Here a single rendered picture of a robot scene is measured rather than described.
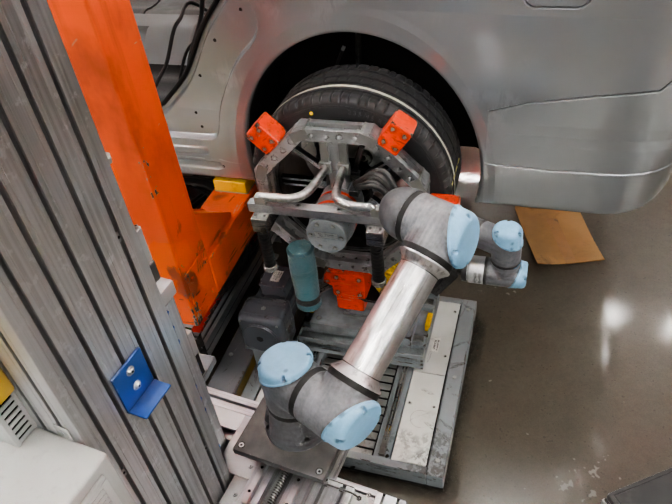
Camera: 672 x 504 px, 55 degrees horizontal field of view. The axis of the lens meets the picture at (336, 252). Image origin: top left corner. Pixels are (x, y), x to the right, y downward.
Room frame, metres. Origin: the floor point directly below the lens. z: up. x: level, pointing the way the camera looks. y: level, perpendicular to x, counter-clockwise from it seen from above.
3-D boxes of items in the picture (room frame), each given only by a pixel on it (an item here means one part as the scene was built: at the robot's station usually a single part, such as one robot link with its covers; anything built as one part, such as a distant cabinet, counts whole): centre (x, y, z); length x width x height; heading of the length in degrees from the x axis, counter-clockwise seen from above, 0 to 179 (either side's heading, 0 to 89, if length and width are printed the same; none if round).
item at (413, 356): (1.80, -0.10, 0.13); 0.50 x 0.36 x 0.10; 68
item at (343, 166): (1.49, -0.09, 1.03); 0.19 x 0.18 x 0.11; 158
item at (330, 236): (1.57, -0.02, 0.85); 0.21 x 0.14 x 0.14; 158
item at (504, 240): (1.24, -0.42, 0.95); 0.11 x 0.08 x 0.11; 44
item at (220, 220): (1.91, 0.40, 0.69); 0.52 x 0.17 x 0.35; 158
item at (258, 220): (1.51, 0.19, 0.93); 0.09 x 0.05 x 0.05; 158
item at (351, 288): (1.67, -0.06, 0.48); 0.16 x 0.12 x 0.17; 158
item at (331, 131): (1.64, -0.04, 0.85); 0.54 x 0.07 x 0.54; 68
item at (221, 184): (2.07, 0.34, 0.71); 0.14 x 0.14 x 0.05; 68
